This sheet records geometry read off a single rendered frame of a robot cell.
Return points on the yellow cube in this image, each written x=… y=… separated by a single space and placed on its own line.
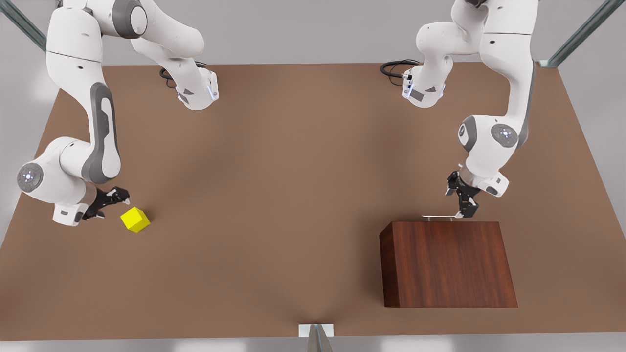
x=135 y=219

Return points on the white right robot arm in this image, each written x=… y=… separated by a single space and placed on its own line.
x=78 y=88

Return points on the dark wooden drawer cabinet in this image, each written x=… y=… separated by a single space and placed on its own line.
x=447 y=266

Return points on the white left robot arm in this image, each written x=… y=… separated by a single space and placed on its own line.
x=506 y=73

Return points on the silver frame post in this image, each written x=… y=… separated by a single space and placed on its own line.
x=579 y=34
x=317 y=337
x=25 y=24

